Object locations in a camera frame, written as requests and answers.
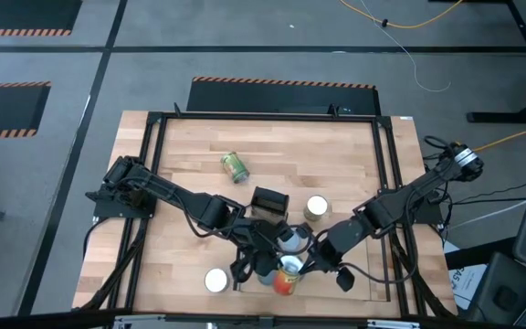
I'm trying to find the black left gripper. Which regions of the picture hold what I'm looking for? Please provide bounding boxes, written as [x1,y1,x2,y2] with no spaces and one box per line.
[228,214,291,283]

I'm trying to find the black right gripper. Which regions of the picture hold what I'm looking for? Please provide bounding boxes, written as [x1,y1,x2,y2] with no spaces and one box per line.
[297,222,357,293]

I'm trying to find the mixed fruit can white label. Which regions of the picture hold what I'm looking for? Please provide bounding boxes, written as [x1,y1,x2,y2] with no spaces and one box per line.
[279,228,304,253]

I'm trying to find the mandarin orange can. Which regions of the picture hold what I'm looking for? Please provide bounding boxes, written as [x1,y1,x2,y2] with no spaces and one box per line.
[271,254,305,297]

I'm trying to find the pineapple rings can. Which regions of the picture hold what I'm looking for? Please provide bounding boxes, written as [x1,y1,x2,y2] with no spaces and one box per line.
[257,269,277,287]

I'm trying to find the tall green label can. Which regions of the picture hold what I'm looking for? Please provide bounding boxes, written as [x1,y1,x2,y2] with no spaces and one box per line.
[302,195,332,223]

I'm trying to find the black box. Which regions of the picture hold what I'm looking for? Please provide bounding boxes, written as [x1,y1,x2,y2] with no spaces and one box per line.
[249,186,291,225]

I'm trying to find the silver top tin can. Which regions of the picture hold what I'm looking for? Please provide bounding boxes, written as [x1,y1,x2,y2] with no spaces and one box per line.
[204,268,230,294]

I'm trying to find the green label tin can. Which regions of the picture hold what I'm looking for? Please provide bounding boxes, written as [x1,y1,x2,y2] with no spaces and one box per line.
[220,151,250,185]

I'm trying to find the black mat with hazard stripe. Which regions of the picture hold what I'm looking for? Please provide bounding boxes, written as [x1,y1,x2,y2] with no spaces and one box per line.
[0,80,52,140]
[0,0,83,37]
[186,76,382,116]

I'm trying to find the white paper sheet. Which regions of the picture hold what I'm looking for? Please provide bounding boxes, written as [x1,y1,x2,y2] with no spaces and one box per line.
[443,240,488,312]

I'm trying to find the black rig crossbeam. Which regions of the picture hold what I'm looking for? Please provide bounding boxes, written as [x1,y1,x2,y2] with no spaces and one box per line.
[0,308,526,329]

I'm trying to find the black cable bundle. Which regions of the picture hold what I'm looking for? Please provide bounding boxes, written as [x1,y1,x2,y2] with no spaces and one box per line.
[79,218,148,312]
[388,223,456,319]

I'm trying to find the black metal table frame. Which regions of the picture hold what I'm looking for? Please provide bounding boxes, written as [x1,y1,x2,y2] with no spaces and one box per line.
[73,102,458,321]

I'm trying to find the grey cable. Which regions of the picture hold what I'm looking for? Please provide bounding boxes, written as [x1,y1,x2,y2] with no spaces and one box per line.
[458,195,526,228]

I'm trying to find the thin white floor cable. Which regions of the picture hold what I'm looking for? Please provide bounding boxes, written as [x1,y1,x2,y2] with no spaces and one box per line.
[357,0,452,93]

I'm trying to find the black desk leg frame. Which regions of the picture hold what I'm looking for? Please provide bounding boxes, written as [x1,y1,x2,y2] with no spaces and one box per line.
[429,0,526,124]

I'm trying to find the yellow floor cable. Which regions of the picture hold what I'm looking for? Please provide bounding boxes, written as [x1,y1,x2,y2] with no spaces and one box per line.
[339,0,464,29]

